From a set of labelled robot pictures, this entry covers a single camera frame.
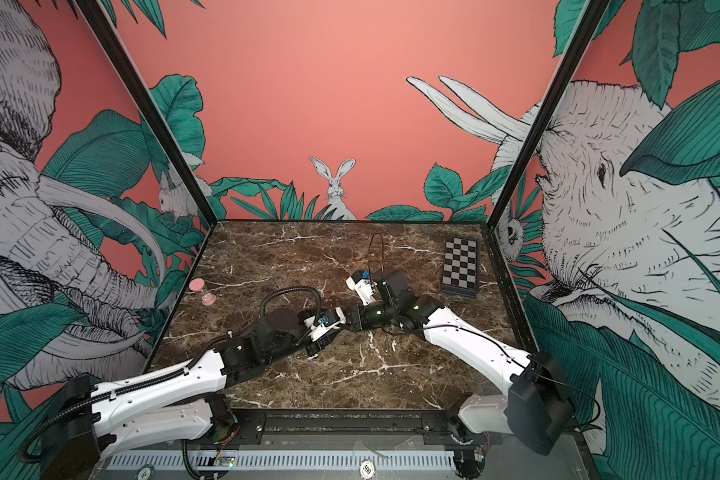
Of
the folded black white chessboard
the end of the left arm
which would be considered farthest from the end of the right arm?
the folded black white chessboard

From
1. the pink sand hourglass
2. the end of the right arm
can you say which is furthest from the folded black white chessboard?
the pink sand hourglass

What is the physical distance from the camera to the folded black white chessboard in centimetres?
100

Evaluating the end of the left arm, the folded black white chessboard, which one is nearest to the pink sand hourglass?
the end of the left arm

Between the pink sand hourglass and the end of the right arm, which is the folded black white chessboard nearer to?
the end of the right arm

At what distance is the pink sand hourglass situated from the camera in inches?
36.3

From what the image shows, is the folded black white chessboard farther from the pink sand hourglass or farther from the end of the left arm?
the pink sand hourglass

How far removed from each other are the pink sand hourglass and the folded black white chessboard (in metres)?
0.79

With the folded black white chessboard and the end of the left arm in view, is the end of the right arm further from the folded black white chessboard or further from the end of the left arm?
the folded black white chessboard

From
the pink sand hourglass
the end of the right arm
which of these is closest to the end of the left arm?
the end of the right arm

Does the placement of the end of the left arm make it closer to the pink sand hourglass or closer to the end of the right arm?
the end of the right arm
